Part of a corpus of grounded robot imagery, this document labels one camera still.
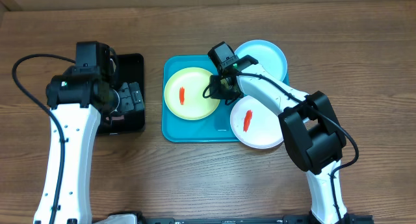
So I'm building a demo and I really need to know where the yellow-green plate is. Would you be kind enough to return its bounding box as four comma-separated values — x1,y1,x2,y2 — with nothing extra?
164,67,220,120

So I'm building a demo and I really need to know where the white plate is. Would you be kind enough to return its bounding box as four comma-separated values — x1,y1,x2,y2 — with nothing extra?
230,95,283,149

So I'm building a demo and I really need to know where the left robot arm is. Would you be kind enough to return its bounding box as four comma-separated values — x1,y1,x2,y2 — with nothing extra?
33,42,145,223

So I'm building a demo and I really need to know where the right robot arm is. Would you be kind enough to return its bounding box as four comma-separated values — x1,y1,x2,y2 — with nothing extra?
203,42,351,223

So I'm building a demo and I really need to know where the black rectangular tray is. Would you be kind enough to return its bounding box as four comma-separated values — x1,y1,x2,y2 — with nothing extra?
97,53,145,135

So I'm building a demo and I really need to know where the teal serving tray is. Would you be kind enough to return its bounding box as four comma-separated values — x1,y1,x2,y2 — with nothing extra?
161,55,238,143

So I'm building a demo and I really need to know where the light blue plate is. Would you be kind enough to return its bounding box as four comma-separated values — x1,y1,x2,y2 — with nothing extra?
235,40,289,84

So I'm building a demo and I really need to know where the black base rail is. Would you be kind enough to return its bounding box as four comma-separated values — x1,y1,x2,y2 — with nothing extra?
92,211,374,224

